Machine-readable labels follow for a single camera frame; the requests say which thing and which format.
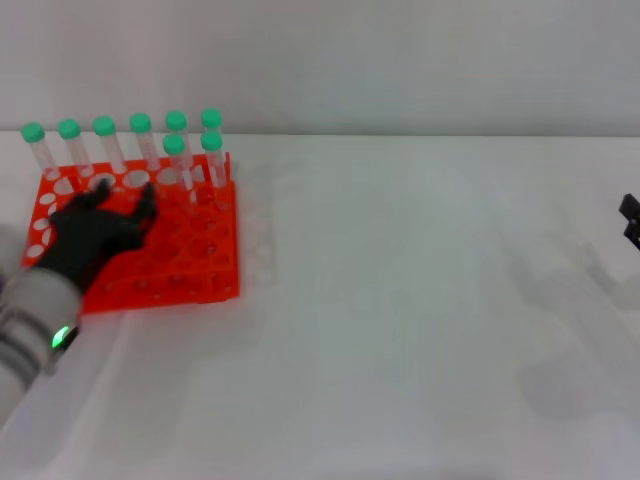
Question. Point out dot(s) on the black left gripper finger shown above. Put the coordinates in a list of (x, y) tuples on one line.
[(147, 210), (101, 194)]

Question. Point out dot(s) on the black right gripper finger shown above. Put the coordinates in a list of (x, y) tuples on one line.
[(635, 235), (631, 206)]

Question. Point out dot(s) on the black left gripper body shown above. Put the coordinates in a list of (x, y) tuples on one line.
[(90, 235)]

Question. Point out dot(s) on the green-capped clear test tube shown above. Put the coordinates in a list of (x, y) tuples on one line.
[(104, 126), (174, 145), (211, 117), (69, 129), (176, 119), (140, 123), (211, 141), (32, 133)]

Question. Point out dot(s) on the red test tube rack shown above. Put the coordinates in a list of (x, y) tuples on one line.
[(200, 240)]

